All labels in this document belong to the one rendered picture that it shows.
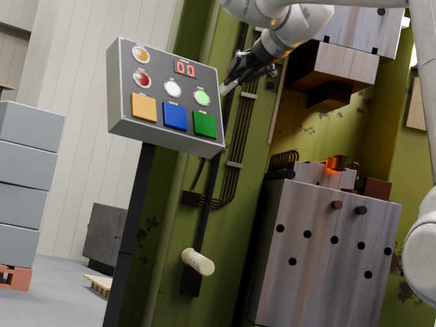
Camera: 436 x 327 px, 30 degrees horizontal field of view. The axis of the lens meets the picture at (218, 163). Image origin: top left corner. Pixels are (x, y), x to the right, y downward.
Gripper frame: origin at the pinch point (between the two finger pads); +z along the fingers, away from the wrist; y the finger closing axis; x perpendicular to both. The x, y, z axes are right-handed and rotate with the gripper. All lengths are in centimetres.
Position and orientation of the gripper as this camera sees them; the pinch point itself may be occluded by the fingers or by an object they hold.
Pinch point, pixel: (228, 85)
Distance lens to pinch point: 228.0
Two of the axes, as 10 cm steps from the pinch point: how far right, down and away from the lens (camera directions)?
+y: 8.2, 2.1, 5.3
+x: -0.9, -8.7, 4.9
